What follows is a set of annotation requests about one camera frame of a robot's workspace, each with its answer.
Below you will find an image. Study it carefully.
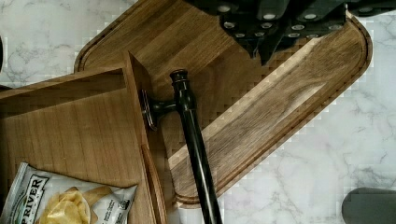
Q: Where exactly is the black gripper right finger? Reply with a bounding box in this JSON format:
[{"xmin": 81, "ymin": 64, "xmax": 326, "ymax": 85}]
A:
[{"xmin": 259, "ymin": 3, "xmax": 346, "ymax": 65}]

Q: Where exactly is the wooden cutting board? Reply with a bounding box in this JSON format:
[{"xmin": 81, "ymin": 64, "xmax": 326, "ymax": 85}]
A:
[{"xmin": 75, "ymin": 0, "xmax": 372, "ymax": 194}]

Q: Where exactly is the potato chips bag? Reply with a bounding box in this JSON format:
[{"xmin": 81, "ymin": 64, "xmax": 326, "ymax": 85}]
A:
[{"xmin": 1, "ymin": 162, "xmax": 136, "ymax": 224}]

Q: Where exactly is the grey object at corner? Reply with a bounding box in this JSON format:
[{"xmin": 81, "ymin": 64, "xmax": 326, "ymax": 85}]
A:
[{"xmin": 342, "ymin": 188, "xmax": 396, "ymax": 224}]

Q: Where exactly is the wooden drawer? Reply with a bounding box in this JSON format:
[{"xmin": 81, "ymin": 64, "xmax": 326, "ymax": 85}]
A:
[{"xmin": 0, "ymin": 52, "xmax": 167, "ymax": 224}]

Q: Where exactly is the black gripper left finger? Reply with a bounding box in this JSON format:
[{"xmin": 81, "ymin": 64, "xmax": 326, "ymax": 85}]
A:
[{"xmin": 219, "ymin": 14, "xmax": 267, "ymax": 60}]

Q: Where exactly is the black metal drawer handle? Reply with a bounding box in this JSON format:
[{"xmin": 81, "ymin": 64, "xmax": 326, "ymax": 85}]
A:
[{"xmin": 140, "ymin": 69, "xmax": 223, "ymax": 224}]

